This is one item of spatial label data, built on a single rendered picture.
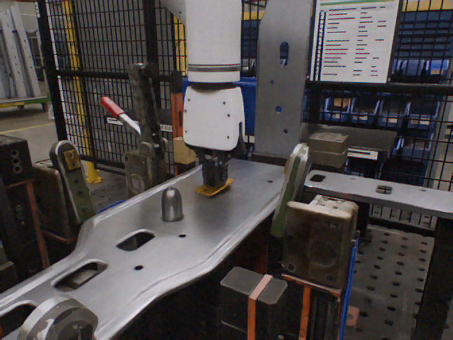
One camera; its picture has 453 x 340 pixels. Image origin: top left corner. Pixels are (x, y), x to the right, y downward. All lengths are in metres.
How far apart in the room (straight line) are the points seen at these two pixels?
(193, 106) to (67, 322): 0.42
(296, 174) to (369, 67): 0.63
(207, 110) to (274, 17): 0.33
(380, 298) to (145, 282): 0.63
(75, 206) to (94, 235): 0.09
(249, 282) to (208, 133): 0.26
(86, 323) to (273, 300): 0.21
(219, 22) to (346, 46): 0.58
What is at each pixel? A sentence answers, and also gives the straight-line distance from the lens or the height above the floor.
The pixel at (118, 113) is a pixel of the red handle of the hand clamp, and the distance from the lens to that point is 0.72.
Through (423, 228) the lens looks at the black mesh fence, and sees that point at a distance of 1.15.
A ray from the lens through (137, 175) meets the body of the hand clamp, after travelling 0.69.
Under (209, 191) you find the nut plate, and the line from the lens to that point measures 0.59.
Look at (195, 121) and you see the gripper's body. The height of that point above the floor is 1.13.
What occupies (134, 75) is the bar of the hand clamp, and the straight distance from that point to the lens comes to 0.66.
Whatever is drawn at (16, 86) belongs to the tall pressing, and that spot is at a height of 0.57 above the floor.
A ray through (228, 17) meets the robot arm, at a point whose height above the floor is 1.28.
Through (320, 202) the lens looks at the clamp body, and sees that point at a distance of 0.49.
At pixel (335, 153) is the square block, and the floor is 1.03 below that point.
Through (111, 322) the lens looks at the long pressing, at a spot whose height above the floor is 1.00.
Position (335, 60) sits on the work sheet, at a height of 1.21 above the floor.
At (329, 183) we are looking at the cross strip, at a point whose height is 1.00.
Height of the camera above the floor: 1.24
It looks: 20 degrees down
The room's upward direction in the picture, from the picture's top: straight up
